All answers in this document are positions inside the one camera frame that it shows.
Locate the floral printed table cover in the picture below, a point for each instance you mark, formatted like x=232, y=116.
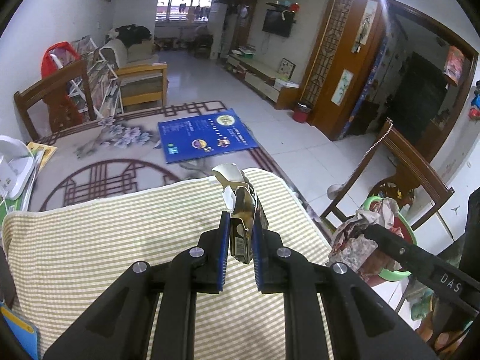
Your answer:
x=112, y=146

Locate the white magazine rack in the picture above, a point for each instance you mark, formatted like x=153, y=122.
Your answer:
x=101, y=82

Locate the yellow striped cloth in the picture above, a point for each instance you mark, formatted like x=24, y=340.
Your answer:
x=112, y=232

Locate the orange wall poster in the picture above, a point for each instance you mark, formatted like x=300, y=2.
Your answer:
x=455, y=63

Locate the flat blue box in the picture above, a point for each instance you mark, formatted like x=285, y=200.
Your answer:
x=202, y=135

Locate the red bag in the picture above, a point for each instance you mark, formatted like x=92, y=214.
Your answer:
x=50, y=62

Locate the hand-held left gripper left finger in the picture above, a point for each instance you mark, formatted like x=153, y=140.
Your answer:
x=223, y=258

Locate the paper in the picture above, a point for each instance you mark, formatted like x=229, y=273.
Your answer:
x=352, y=247

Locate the red bin green rim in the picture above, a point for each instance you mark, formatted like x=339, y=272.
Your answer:
x=392, y=275

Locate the dark wooden chair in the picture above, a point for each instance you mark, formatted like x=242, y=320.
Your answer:
x=52, y=78

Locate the dark clothes pile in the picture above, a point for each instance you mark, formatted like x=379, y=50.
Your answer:
x=131, y=32

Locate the white desk lamp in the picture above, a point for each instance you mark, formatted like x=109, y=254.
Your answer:
x=15, y=172

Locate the brown carton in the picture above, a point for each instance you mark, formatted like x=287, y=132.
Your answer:
x=242, y=232

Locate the wooden lattice partition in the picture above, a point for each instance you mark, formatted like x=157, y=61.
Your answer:
x=333, y=37

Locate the window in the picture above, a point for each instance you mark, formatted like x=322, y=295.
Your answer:
x=176, y=7

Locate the yellow book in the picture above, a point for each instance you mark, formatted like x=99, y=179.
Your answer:
x=47, y=152

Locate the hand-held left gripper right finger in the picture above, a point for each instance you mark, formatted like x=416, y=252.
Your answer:
x=258, y=262

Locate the green book stack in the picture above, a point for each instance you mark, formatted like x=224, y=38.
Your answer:
x=11, y=204

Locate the carved wooden chair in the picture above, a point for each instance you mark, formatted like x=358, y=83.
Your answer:
x=412, y=161

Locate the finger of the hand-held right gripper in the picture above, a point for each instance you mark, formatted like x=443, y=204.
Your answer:
x=397, y=249

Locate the wall clock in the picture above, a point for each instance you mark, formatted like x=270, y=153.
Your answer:
x=243, y=12

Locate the colourful foam board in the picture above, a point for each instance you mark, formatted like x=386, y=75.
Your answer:
x=18, y=330

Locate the television cabinet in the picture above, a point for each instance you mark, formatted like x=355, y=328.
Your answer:
x=262, y=75

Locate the light wooden armchair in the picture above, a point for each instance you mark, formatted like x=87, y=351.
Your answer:
x=142, y=68

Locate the wall television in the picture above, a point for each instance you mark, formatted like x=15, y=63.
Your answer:
x=276, y=23

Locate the diamond pattern picture frame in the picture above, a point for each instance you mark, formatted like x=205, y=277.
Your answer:
x=287, y=68

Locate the beige sofa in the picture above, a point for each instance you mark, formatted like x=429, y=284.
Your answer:
x=138, y=52

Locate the small red trash can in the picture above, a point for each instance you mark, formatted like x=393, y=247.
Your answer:
x=302, y=113

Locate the hanging scroll picture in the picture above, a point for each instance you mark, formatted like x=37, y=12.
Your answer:
x=345, y=86
x=366, y=26

